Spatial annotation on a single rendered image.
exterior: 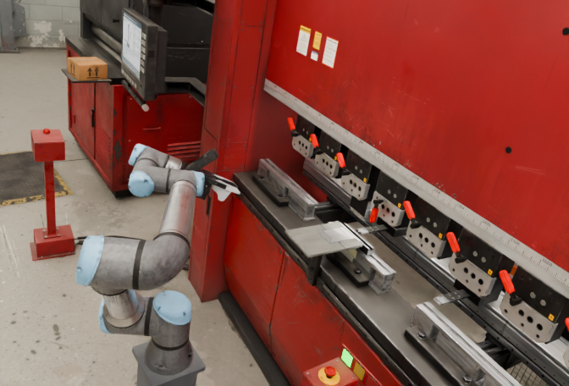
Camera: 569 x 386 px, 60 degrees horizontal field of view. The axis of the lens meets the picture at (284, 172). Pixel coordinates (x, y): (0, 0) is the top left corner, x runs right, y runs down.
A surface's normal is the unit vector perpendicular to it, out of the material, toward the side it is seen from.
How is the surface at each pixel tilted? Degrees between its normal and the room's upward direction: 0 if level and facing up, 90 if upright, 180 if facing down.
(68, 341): 0
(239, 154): 90
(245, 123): 90
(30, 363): 0
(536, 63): 90
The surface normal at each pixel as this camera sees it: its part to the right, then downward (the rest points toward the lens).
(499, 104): -0.86, 0.08
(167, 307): 0.29, -0.87
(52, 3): 0.57, 0.43
